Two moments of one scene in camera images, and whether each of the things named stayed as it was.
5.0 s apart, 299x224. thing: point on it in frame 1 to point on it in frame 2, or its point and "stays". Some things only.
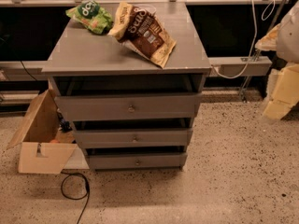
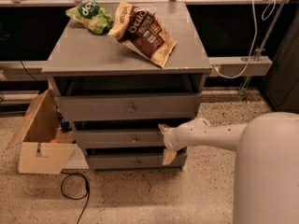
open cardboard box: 44,147 stays
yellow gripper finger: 285,96 to 168,156
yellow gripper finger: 268,42 to 163,129
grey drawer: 133,137 stays
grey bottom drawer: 152,161 stays
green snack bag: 92,17 stays
